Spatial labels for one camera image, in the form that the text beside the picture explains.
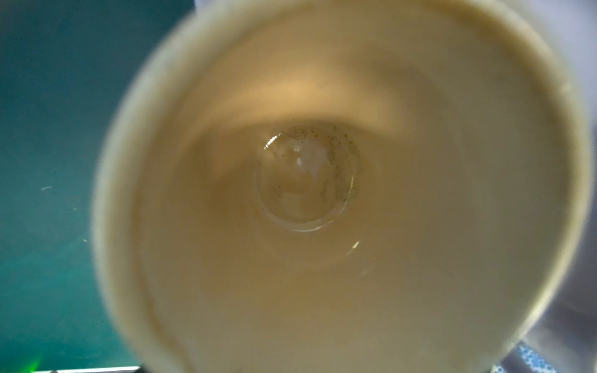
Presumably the yellow mug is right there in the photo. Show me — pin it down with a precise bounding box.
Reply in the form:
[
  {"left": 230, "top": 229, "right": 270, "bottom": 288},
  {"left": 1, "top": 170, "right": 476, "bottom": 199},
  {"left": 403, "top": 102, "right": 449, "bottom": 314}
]
[{"left": 92, "top": 1, "right": 595, "bottom": 372}]

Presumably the lilac plastic tray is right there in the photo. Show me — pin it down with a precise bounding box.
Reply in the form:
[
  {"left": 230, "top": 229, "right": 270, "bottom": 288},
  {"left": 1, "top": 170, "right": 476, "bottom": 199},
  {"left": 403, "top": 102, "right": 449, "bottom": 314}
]
[{"left": 493, "top": 0, "right": 597, "bottom": 373}]

